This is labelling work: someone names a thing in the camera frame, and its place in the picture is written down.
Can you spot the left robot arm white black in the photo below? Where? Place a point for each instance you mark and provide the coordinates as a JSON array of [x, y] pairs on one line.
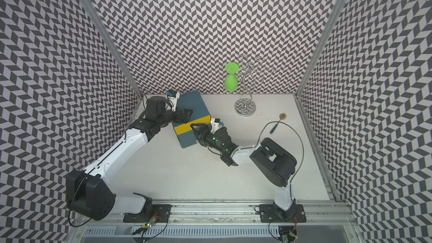
[[88, 192]]

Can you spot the base wiring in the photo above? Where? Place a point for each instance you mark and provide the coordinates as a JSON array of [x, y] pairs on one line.
[[287, 231], [148, 227]]

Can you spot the left base wiring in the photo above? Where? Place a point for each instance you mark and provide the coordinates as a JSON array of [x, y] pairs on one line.
[[148, 227]]

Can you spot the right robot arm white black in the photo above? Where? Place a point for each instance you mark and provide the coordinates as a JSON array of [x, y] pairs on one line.
[[277, 165]]

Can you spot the teal bottom drawer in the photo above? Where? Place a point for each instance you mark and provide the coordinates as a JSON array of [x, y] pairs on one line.
[[187, 139]]

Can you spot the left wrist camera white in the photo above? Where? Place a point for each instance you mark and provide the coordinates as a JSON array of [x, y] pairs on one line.
[[172, 97]]

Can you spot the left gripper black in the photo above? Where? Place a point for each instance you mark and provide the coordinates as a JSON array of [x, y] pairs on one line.
[[186, 117]]

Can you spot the teal drawer cabinet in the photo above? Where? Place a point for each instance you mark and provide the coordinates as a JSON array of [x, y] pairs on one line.
[[194, 107]]

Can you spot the wooden spoon teal handle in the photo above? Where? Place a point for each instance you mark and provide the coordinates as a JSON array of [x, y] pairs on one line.
[[282, 116]]

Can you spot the green plastic wine glass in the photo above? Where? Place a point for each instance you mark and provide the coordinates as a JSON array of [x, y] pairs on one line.
[[231, 82]]

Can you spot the aluminium front rail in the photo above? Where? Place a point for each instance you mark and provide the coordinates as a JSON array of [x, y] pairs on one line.
[[305, 212]]

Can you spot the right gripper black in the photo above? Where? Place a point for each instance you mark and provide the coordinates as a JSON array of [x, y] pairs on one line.
[[201, 131]]

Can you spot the right base wiring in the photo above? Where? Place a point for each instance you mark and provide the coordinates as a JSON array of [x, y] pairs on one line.
[[287, 231]]

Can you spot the chrome wire glass rack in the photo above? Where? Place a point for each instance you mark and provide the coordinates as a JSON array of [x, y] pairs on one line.
[[252, 71]]

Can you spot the yellow top drawer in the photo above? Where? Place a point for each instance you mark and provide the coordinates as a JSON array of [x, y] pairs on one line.
[[181, 128]]

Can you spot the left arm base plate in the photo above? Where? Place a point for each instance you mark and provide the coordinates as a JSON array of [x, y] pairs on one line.
[[148, 213]]

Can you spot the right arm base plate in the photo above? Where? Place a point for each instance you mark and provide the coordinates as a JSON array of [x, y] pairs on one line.
[[283, 213]]

